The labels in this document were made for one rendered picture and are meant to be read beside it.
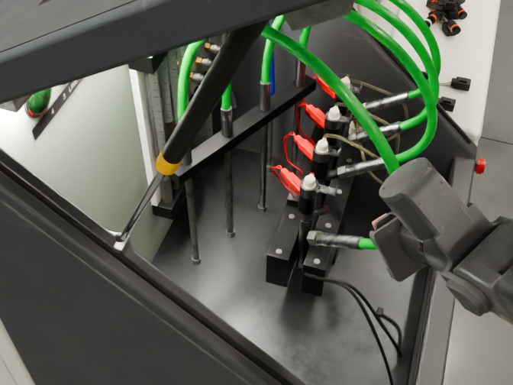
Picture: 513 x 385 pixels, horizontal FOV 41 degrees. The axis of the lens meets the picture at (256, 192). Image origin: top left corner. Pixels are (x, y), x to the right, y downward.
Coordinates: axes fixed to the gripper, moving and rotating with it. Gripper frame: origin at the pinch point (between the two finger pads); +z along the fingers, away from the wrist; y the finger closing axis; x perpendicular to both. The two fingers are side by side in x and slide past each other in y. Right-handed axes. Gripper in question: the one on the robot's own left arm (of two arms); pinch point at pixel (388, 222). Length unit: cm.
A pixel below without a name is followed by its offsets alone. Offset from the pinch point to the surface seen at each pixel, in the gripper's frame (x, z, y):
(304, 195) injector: -3.0, 20.6, 3.2
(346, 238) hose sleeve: 1.1, 6.0, 4.2
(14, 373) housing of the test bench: -2, 25, 53
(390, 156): -9.2, -7.8, -1.2
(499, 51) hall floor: 36, 201, -146
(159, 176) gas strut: -21.4, -17.2, 21.9
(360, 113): -15.0, -7.5, -0.5
